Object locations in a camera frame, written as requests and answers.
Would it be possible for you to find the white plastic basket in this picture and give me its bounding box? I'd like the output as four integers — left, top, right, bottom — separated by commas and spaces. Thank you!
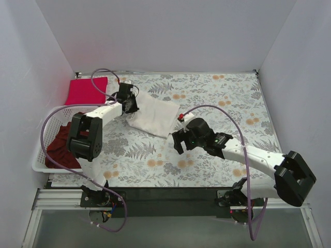
32, 105, 98, 174

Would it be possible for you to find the aluminium frame rail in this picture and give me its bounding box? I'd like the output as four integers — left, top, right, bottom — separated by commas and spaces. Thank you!
32, 188, 87, 211

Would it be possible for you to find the folded pink t shirt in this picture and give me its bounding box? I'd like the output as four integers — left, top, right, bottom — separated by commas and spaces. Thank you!
65, 79, 106, 105

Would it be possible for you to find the floral table cloth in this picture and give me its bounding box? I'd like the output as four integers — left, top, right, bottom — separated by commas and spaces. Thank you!
50, 72, 289, 189

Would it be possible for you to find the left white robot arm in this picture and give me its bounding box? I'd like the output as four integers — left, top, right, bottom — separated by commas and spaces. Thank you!
67, 80, 139, 207

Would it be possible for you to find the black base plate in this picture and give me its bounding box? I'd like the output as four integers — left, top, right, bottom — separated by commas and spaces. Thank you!
80, 186, 254, 218

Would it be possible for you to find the white t shirt red print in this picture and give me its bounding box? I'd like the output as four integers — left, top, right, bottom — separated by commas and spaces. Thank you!
126, 91, 179, 138

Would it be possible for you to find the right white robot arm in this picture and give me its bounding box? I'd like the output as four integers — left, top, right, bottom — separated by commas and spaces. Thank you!
172, 114, 317, 207

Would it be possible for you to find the dark red t shirt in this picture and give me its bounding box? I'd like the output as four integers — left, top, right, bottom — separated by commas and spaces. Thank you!
47, 122, 81, 169

